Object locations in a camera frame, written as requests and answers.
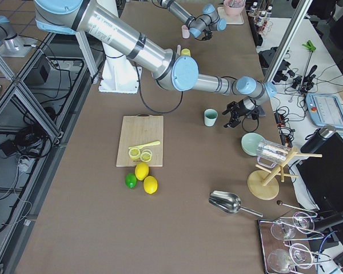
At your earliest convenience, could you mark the small brown-tipped stick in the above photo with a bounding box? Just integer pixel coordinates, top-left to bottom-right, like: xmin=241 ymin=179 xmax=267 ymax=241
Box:
xmin=276 ymin=200 xmax=304 ymax=211

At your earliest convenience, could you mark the clear glass jug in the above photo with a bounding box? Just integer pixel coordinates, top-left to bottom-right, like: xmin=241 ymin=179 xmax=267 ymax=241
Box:
xmin=256 ymin=139 xmax=291 ymax=168

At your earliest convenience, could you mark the aluminium frame post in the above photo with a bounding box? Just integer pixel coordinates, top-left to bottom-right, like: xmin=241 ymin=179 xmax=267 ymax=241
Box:
xmin=262 ymin=0 xmax=313 ymax=98

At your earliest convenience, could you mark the yellow cup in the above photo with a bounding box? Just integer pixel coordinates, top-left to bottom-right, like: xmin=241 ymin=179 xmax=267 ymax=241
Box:
xmin=180 ymin=48 xmax=191 ymax=57

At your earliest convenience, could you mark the beige tray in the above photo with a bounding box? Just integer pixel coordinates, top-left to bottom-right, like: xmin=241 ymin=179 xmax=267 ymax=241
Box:
xmin=217 ymin=6 xmax=244 ymax=25

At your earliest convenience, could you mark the lemon slice lower front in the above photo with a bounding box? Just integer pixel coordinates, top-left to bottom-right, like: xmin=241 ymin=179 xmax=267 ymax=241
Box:
xmin=140 ymin=154 xmax=153 ymax=163

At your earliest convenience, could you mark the lemon slice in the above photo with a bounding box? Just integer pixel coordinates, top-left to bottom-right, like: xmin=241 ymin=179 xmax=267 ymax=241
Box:
xmin=140 ymin=154 xmax=153 ymax=163
xmin=141 ymin=149 xmax=152 ymax=155
xmin=128 ymin=147 xmax=141 ymax=160

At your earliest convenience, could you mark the green lime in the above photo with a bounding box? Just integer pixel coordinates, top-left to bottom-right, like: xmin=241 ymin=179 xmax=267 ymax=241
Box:
xmin=125 ymin=173 xmax=138 ymax=189

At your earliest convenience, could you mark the yellow plastic knife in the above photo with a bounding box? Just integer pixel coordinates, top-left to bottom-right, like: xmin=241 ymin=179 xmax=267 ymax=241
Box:
xmin=128 ymin=140 xmax=161 ymax=150

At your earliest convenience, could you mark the pink cup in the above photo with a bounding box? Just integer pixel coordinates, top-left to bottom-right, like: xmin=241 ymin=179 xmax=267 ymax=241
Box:
xmin=181 ymin=25 xmax=190 ymax=39

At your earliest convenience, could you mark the green clamp tool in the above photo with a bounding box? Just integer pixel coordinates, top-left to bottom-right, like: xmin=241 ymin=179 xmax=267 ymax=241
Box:
xmin=302 ymin=40 xmax=316 ymax=52

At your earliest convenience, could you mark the lemon slice upper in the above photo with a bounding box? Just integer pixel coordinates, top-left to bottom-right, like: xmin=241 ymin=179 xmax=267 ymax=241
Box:
xmin=128 ymin=147 xmax=141 ymax=160

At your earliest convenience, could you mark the wooden mug tree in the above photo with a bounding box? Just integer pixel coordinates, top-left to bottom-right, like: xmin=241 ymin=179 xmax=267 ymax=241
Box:
xmin=247 ymin=147 xmax=322 ymax=200

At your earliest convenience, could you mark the bamboo cutting board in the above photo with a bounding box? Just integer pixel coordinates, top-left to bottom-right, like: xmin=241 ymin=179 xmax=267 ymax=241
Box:
xmin=116 ymin=115 xmax=164 ymax=167

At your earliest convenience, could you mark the wine glass rack tray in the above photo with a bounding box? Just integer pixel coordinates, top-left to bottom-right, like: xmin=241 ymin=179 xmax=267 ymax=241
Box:
xmin=258 ymin=211 xmax=332 ymax=273

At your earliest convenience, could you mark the yellow lemon large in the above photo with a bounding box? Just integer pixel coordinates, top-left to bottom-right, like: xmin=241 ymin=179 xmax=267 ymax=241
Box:
xmin=135 ymin=162 xmax=149 ymax=181

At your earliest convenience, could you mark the lemon slice lower back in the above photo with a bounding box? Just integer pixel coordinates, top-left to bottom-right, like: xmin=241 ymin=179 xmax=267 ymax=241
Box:
xmin=141 ymin=149 xmax=152 ymax=155

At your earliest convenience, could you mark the teach pendant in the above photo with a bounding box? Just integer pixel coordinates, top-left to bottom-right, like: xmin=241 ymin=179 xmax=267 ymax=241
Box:
xmin=305 ymin=94 xmax=343 ymax=130

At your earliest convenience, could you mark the metal scoop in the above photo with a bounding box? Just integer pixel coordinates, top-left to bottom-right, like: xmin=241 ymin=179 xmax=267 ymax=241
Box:
xmin=209 ymin=190 xmax=263 ymax=217

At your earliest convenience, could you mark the black thermos bottle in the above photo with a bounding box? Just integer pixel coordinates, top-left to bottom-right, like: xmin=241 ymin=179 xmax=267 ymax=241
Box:
xmin=300 ymin=124 xmax=336 ymax=154

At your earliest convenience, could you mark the pink bowl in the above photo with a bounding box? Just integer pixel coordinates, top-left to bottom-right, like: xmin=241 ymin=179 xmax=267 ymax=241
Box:
xmin=223 ymin=0 xmax=245 ymax=16

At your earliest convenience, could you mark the black monitor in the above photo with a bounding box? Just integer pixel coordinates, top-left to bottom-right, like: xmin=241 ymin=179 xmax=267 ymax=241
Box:
xmin=297 ymin=133 xmax=343 ymax=212

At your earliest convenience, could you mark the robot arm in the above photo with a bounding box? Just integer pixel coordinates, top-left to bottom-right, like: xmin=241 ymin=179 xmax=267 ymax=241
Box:
xmin=151 ymin=1 xmax=227 ymax=41
xmin=34 ymin=1 xmax=277 ymax=127

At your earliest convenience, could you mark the green bowl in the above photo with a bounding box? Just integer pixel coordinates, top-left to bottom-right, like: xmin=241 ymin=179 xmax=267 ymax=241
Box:
xmin=241 ymin=132 xmax=265 ymax=156

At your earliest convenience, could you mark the mint green cup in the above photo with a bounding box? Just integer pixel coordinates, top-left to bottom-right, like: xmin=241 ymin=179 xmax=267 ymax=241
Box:
xmin=204 ymin=108 xmax=218 ymax=127

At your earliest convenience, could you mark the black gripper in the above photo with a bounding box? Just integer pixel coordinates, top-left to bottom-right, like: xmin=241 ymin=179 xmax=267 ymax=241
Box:
xmin=201 ymin=30 xmax=213 ymax=40
xmin=222 ymin=97 xmax=257 ymax=128

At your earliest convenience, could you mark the third robot base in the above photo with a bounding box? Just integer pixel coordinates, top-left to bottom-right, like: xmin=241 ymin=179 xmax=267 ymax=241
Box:
xmin=0 ymin=15 xmax=30 ymax=58

